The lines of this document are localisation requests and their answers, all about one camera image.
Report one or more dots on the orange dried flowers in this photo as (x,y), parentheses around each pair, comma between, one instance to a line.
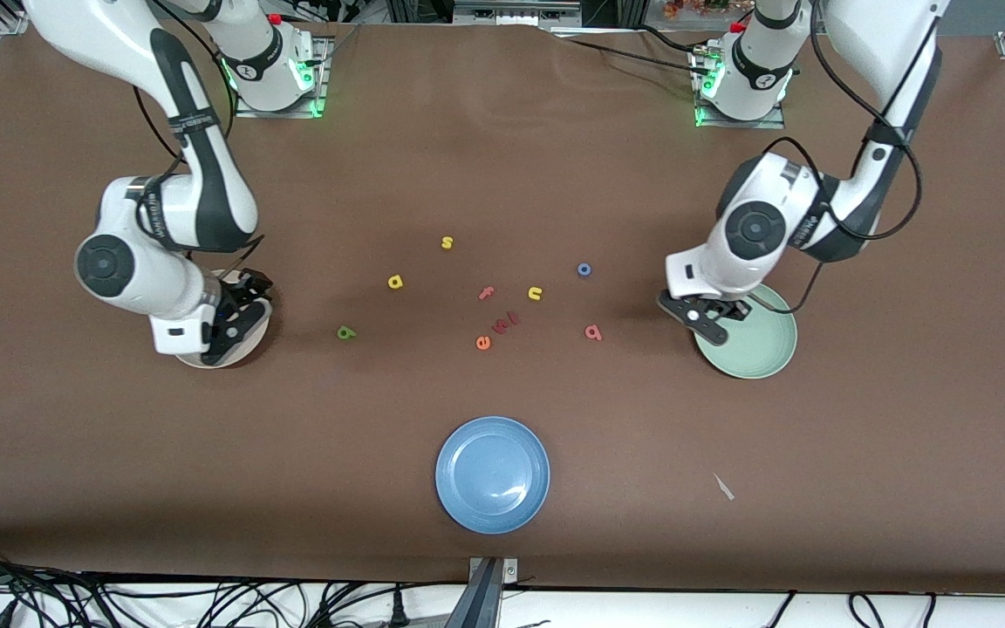
(703,7)

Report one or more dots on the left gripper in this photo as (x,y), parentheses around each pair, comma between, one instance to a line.
(732,306)

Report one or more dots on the green round plate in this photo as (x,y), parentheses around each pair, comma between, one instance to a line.
(764,349)

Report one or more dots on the left white Franka arm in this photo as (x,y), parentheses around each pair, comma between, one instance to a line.
(755,231)

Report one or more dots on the blue round plate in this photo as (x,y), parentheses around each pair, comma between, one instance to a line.
(492,475)

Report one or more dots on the white paper scrap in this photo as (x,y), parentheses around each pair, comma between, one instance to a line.
(723,487)

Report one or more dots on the black power plug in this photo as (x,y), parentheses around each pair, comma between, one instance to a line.
(398,610)

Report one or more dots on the silver equipment box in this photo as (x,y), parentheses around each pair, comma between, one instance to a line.
(516,13)

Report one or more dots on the pink foam letter f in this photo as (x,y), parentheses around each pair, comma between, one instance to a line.
(486,293)

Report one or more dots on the right white Franka arm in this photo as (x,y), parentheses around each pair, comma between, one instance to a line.
(206,201)

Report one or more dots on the grey metal post bracket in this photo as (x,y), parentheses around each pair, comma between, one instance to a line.
(489,571)

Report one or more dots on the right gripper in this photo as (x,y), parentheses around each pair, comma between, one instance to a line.
(239,294)

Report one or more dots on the beige brown round plate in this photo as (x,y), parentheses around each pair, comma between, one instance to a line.
(251,351)

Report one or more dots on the brown table cover sheet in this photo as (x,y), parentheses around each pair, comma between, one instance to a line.
(119,480)

